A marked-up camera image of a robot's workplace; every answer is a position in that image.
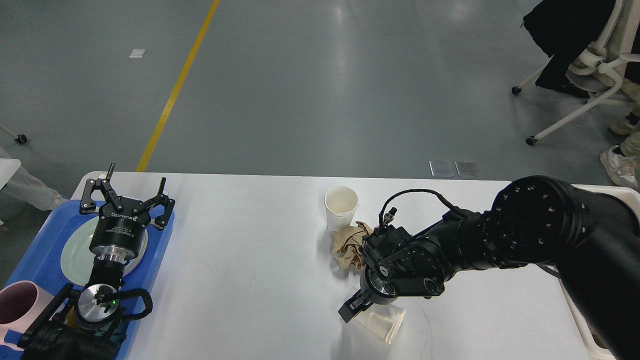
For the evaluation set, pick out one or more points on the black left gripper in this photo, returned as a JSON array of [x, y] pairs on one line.
[[117, 232]]

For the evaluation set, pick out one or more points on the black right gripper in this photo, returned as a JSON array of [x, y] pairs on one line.
[[371, 291]]

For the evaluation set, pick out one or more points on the white paper cup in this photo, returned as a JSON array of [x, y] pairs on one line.
[[340, 203], [384, 321]]

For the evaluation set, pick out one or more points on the brown napkin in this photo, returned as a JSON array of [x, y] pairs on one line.
[[347, 244]]

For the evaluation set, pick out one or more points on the light green plate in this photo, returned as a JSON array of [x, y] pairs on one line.
[[77, 260]]

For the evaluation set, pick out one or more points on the dark green mug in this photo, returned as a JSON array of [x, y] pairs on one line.
[[70, 319]]

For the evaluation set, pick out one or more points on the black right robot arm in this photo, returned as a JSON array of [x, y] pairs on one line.
[[533, 220]]

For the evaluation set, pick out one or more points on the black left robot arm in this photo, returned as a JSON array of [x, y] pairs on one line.
[[96, 319]]

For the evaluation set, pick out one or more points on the person in grey trousers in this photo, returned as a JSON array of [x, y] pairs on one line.
[[23, 186]]

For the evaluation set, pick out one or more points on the chair leg with caster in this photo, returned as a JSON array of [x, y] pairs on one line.
[[18, 138]]

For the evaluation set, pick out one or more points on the white table edge left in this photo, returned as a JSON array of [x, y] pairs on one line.
[[8, 168]]

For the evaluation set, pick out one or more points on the pink mug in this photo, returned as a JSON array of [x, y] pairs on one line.
[[20, 305]]

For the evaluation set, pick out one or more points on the metal floor plate left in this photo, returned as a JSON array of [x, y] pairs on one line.
[[441, 169]]

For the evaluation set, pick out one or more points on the metal floor plate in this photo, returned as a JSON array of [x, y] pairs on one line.
[[441, 169], [467, 169]]

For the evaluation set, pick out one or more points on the metal floor plate right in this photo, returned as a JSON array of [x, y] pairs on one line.
[[467, 169]]

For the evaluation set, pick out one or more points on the beige plastic bin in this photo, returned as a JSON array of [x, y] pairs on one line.
[[601, 271]]

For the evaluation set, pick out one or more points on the white office chair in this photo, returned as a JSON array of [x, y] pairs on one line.
[[600, 68]]

